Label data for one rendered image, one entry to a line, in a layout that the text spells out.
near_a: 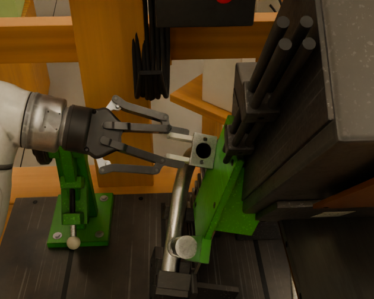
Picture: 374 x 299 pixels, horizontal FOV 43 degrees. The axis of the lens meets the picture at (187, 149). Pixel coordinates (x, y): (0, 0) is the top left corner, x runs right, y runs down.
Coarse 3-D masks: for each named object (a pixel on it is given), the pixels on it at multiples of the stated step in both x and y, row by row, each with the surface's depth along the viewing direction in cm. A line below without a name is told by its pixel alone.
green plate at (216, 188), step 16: (224, 128) 76; (240, 160) 67; (208, 176) 80; (224, 176) 71; (240, 176) 70; (208, 192) 78; (224, 192) 70; (240, 192) 72; (208, 208) 77; (224, 208) 74; (240, 208) 74; (208, 224) 75; (224, 224) 76; (240, 224) 77; (256, 224) 77
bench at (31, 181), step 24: (24, 168) 125; (48, 168) 125; (168, 168) 125; (24, 192) 118; (48, 192) 118; (96, 192) 118; (120, 192) 118; (144, 192) 118; (168, 192) 118; (0, 240) 106
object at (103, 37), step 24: (72, 0) 89; (96, 0) 89; (120, 0) 90; (72, 24) 92; (96, 24) 92; (120, 24) 93; (96, 48) 95; (120, 48) 96; (96, 72) 99; (120, 72) 99; (96, 96) 102; (120, 96) 103; (120, 120) 107; (144, 120) 107; (144, 144) 111; (96, 168) 115
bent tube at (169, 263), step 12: (192, 144) 78; (204, 144) 80; (216, 144) 79; (192, 156) 78; (204, 156) 83; (180, 168) 88; (192, 168) 88; (180, 180) 89; (180, 192) 90; (180, 204) 89; (180, 216) 89; (168, 228) 89; (180, 228) 89; (168, 240) 88; (168, 252) 87; (168, 264) 87
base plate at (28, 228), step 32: (32, 224) 107; (128, 224) 107; (160, 224) 107; (0, 256) 100; (32, 256) 100; (64, 256) 100; (96, 256) 100; (128, 256) 100; (224, 256) 100; (256, 256) 100; (0, 288) 94; (32, 288) 94; (64, 288) 94; (96, 288) 94; (128, 288) 94; (256, 288) 94; (288, 288) 94
